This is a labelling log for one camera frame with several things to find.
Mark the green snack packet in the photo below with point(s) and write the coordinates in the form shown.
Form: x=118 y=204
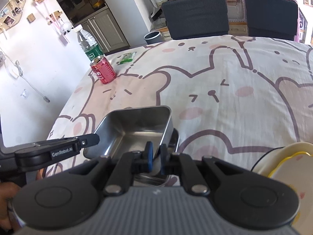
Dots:
x=127 y=57

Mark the grey kitchen cabinet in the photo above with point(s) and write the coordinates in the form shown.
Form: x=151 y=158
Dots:
x=105 y=31

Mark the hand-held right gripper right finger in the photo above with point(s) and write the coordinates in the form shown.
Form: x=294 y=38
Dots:
x=163 y=160

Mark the red soda can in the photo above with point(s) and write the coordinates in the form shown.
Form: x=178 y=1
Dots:
x=104 y=71

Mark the heart shaped photo board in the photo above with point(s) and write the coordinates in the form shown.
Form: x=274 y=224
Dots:
x=12 y=7

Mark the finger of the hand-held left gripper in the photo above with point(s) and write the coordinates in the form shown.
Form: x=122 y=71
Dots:
x=89 y=139

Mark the yellow rimmed white plate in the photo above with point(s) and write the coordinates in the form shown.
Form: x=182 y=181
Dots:
x=293 y=178

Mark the clear plastic water bottle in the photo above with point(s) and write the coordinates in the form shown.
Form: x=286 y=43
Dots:
x=88 y=41

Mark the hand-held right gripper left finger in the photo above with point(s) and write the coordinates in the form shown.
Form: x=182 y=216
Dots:
x=148 y=157

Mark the person's left hand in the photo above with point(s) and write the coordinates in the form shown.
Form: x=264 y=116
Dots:
x=6 y=200

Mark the rectangular steel tray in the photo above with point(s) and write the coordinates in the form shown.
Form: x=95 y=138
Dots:
x=132 y=127
x=176 y=139

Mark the grey trash bin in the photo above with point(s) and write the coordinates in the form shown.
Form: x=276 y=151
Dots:
x=152 y=38

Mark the dark blue chair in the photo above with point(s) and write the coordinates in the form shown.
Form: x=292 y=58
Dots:
x=195 y=17
x=271 y=17

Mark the beige storage box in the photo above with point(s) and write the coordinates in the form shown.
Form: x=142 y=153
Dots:
x=236 y=12

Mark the rabbit print tablecloth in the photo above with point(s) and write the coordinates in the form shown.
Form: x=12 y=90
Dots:
x=207 y=78

